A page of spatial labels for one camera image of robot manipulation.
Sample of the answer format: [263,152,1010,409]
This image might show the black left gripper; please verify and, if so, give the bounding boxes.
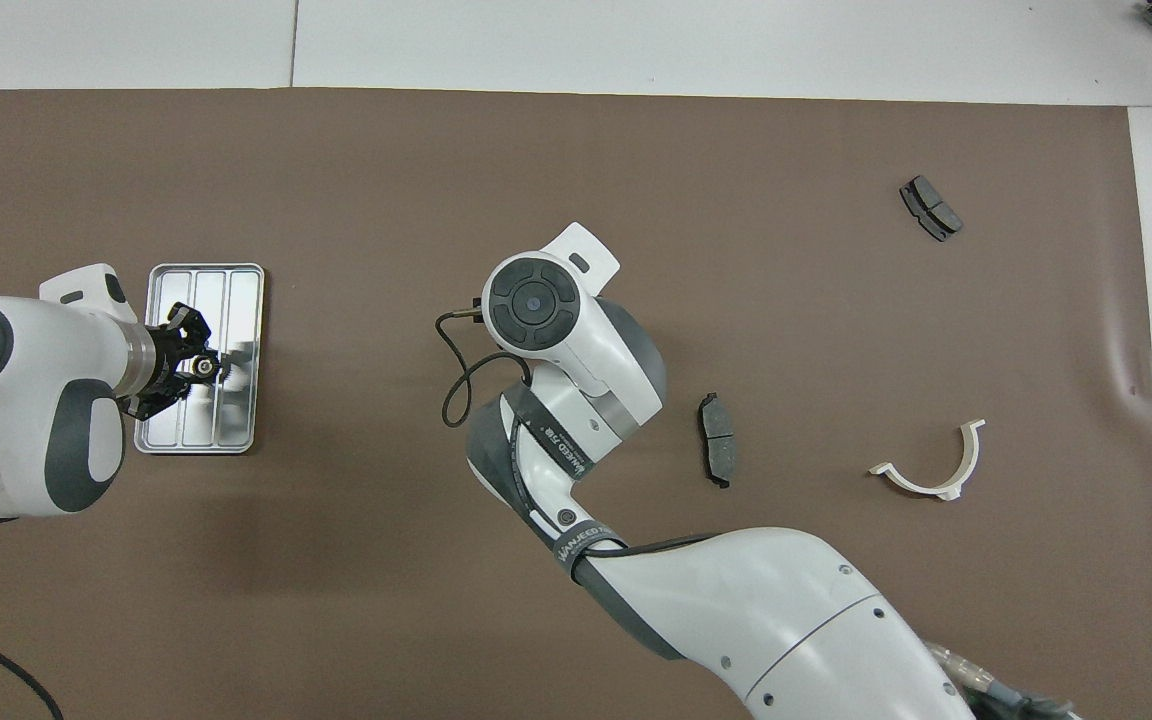
[134,303,214,422]

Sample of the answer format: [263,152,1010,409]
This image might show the silver metal ribbed tray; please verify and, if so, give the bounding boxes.
[133,263,266,456]

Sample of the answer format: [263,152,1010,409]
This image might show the brown table mat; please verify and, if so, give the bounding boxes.
[0,88,1152,720]

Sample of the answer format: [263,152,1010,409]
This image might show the long grey brake pad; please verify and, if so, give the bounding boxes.
[698,391,738,489]

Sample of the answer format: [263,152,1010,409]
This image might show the short grey brake pad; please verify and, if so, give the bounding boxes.
[899,175,964,243]

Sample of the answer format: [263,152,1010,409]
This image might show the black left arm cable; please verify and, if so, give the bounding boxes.
[0,621,66,720]

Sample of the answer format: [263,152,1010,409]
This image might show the white curved plastic bracket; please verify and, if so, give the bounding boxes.
[868,419,987,501]

